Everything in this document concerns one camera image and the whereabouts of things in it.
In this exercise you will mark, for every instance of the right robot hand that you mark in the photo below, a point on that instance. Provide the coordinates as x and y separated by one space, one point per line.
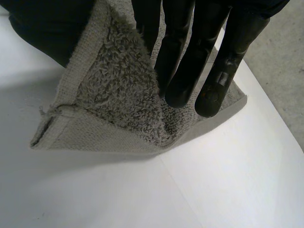
180 59

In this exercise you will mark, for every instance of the grey towel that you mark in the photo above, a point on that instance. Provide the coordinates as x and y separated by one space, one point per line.
114 95

